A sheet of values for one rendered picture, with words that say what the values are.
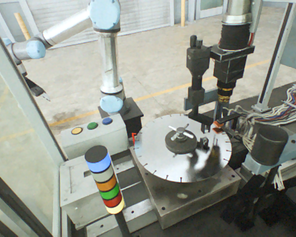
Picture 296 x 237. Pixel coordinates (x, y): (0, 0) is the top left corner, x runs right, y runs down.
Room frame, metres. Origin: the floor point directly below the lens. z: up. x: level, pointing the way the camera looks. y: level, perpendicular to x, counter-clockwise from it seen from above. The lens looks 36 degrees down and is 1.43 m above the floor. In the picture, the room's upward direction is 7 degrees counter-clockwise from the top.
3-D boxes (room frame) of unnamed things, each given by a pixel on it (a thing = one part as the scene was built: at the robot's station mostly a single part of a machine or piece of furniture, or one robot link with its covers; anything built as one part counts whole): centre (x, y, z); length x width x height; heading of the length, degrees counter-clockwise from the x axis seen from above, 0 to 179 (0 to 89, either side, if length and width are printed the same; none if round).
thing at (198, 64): (0.53, -0.16, 1.17); 0.06 x 0.05 x 0.20; 99
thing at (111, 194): (0.27, 0.11, 1.05); 0.05 x 0.04 x 0.03; 18
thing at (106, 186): (0.27, 0.11, 1.08); 0.05 x 0.04 x 0.03; 18
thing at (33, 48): (0.92, 0.50, 1.21); 0.11 x 0.11 x 0.08; 0
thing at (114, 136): (0.69, 0.26, 0.82); 0.28 x 0.11 x 0.15; 108
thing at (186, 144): (0.48, -0.10, 0.96); 0.11 x 0.11 x 0.03
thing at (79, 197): (0.44, 0.24, 0.82); 0.18 x 0.18 x 0.15; 18
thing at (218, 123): (0.54, -0.29, 0.95); 0.10 x 0.03 x 0.07; 108
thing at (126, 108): (1.04, 0.19, 0.80); 0.15 x 0.15 x 0.10
